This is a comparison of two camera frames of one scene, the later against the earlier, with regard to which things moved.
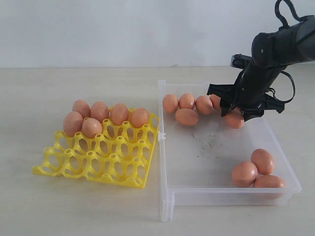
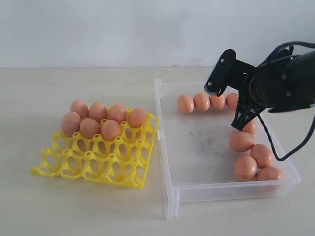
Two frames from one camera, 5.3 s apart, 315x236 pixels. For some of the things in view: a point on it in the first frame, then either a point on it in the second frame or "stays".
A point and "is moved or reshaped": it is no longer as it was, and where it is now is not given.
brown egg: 100,110 stays
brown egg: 268,181 → 270,173
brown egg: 139,117 stays
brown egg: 72,123 stays
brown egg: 235,119 is moved or reshaped
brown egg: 91,127 stays
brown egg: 186,116 → 241,141
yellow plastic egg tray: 122,154 stays
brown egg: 170,103 → 185,103
